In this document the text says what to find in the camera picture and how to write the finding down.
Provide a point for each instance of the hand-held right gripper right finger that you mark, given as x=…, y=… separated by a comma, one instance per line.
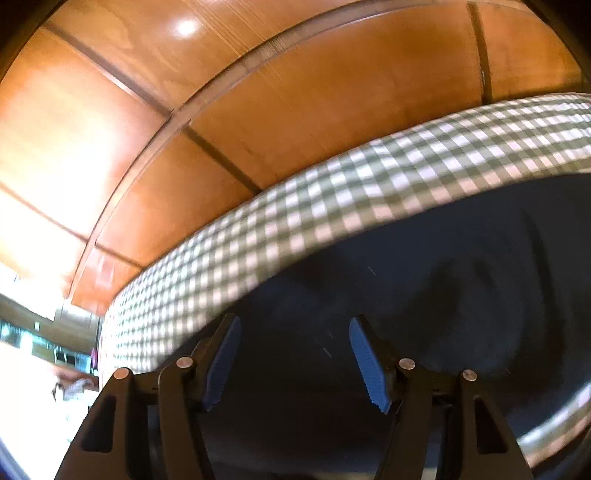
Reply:
x=369, y=369

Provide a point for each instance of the dark navy pants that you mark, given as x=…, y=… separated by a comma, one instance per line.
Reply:
x=461, y=277

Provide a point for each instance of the wooden wardrobe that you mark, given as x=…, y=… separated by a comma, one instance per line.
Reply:
x=323, y=92

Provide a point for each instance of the green checked bed sheet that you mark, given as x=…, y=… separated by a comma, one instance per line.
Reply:
x=323, y=207

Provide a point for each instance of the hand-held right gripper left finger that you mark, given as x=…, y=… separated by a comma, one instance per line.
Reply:
x=224, y=364

